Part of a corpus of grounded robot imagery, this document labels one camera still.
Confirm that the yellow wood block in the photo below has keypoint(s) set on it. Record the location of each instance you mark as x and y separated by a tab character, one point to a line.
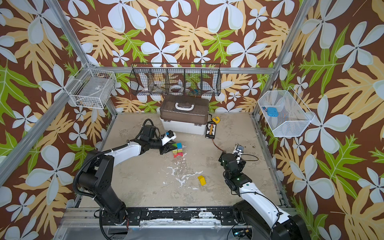
202	180

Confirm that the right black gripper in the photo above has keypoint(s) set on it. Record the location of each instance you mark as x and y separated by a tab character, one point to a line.
236	157

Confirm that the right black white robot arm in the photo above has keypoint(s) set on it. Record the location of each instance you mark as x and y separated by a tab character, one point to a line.
268	221

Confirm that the brown lid storage box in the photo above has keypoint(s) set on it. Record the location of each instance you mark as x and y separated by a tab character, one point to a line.
184	114

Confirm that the black wire basket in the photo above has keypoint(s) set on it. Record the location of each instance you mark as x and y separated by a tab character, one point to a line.
194	80

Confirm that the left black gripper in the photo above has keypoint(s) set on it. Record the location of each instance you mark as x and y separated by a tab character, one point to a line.
167	148

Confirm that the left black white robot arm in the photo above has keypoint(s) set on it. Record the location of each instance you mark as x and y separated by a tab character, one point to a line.
94	178

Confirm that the white wire basket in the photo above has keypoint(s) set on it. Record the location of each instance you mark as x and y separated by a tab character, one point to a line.
294	115
91	87

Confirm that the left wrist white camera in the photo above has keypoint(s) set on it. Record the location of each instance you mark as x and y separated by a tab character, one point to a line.
167	137

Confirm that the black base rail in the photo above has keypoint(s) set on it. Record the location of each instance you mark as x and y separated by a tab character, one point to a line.
221	216

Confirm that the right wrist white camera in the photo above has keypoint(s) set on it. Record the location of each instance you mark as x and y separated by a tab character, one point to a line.
239	150

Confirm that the blue object in basket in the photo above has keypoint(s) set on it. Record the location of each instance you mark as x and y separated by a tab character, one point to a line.
272	112

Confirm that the wrist white camera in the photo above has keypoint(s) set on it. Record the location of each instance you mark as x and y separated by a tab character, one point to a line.
167	137
239	150

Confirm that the red wood block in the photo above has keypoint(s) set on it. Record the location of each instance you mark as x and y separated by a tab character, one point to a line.
178	155

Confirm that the black battery pack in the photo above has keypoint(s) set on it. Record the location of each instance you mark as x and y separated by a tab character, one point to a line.
211	130

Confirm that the white wire basket right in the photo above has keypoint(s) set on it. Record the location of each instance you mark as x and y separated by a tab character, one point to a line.
294	115

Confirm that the yellow connector plug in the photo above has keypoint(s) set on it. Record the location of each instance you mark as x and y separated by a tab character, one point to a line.
216	120

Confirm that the white wire basket left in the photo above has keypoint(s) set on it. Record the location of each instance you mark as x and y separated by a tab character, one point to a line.
91	87

